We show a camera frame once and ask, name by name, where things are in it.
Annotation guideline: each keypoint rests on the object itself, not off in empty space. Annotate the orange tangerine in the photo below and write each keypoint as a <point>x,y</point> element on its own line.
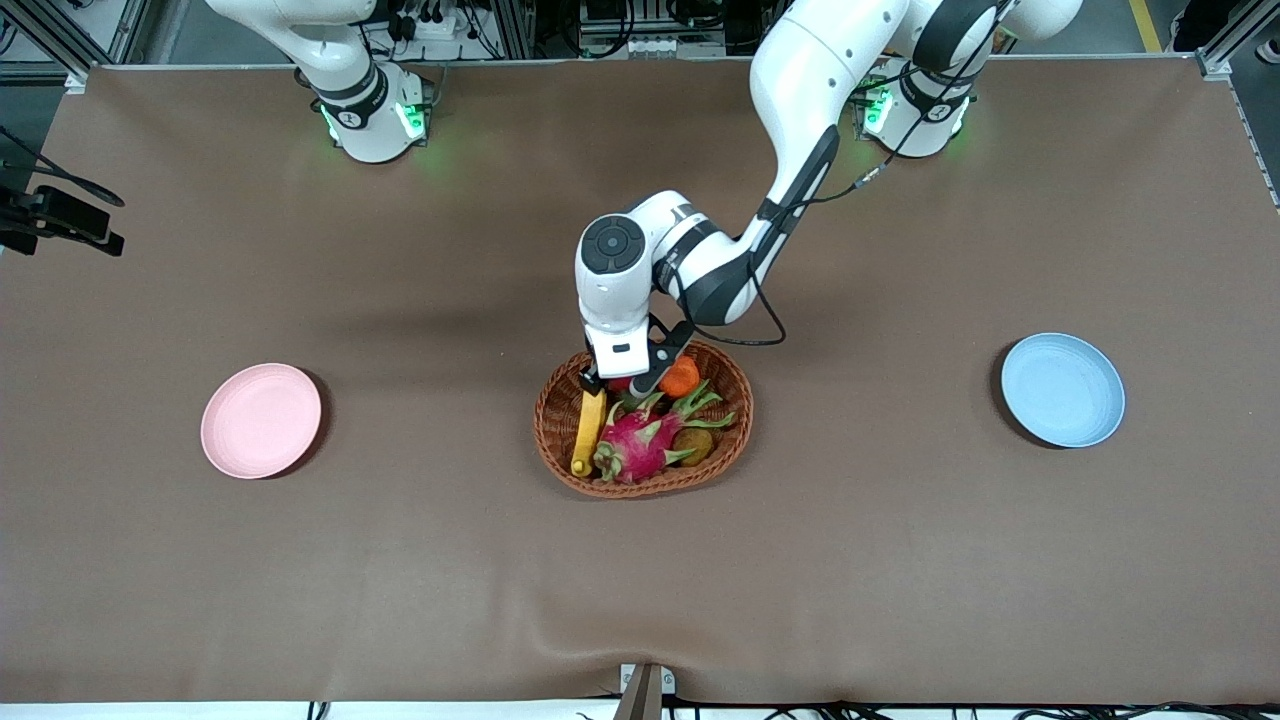
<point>682,380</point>

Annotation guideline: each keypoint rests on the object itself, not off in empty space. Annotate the aluminium frame profile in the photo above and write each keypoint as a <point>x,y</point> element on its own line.
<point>1235,40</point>
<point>45,30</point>

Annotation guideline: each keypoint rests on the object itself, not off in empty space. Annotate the grey metal post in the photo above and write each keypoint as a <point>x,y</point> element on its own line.
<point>640,695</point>

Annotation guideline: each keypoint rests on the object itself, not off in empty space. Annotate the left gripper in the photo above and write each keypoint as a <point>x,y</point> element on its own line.
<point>662,362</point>

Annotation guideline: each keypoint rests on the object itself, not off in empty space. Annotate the white power strip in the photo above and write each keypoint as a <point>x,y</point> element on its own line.
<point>625,46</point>

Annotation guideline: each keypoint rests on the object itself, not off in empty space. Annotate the pink round plate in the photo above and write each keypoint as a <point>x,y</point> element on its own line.
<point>260,420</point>

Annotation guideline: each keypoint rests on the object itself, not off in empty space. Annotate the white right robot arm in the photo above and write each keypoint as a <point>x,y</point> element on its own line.
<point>350,90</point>

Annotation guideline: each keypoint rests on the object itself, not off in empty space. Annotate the red yellow apple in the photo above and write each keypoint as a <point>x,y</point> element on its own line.
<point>620,384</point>

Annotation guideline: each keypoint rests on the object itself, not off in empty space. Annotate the yellow banana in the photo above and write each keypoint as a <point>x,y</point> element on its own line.
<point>588,430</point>

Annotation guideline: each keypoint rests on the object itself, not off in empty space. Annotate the green-brown pear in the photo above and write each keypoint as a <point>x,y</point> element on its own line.
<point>693,447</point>

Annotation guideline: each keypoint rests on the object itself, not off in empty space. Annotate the light blue round plate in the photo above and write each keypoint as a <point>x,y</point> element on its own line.
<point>1063,390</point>

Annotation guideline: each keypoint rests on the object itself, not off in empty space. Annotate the brown wicker basket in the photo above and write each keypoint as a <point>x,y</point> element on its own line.
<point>560,450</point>

